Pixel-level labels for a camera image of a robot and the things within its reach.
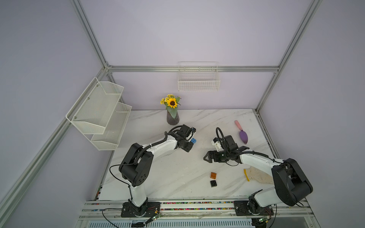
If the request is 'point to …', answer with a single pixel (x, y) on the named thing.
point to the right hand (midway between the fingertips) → (210, 159)
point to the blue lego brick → (193, 140)
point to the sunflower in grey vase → (171, 105)
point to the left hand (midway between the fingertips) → (187, 146)
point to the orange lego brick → (213, 175)
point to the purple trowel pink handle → (243, 135)
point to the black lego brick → (213, 183)
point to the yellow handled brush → (246, 175)
